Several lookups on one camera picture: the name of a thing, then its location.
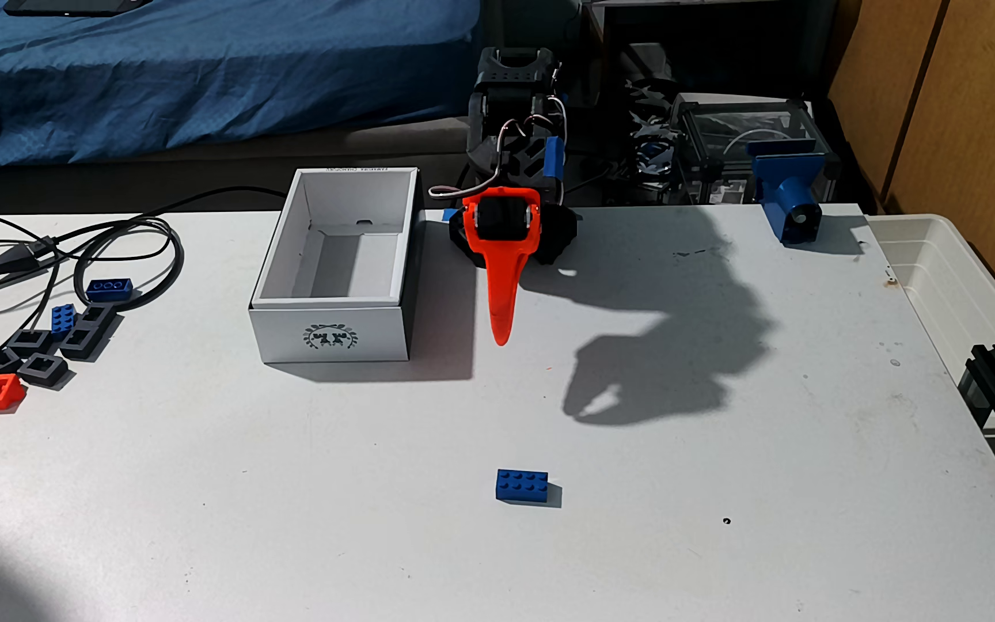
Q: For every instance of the white cardboard box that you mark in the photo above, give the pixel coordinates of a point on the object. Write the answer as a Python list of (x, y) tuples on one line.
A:
[(333, 333)]

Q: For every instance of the blue brick with round holes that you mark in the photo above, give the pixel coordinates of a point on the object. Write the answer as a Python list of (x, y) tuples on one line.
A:
[(109, 292)]

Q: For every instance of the small blue toy brick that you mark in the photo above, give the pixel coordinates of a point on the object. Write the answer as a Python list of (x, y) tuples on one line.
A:
[(63, 321)]

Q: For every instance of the small cooling fan part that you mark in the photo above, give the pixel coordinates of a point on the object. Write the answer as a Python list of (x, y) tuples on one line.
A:
[(653, 154)]

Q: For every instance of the clear acrylic case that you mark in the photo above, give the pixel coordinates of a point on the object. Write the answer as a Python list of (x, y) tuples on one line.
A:
[(722, 129)]

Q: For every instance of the blue bed sheet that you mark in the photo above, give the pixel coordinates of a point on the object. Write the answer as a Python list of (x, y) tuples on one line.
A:
[(204, 69)]

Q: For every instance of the white plastic bin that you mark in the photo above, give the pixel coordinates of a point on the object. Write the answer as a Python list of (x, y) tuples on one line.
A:
[(938, 285)]

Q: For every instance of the wooden cabinet doors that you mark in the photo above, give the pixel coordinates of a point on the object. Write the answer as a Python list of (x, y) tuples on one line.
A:
[(938, 86)]

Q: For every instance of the black flat tablet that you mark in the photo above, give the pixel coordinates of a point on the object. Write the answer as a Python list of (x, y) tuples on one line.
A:
[(74, 7)]

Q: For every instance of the black power adapter plug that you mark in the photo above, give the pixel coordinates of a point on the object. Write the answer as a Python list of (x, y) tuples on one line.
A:
[(14, 257)]

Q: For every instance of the blue printed mount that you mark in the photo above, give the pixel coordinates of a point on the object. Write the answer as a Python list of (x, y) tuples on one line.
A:
[(787, 190)]

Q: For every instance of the brown bed frame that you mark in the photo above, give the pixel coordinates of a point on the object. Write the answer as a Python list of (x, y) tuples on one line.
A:
[(204, 173)]

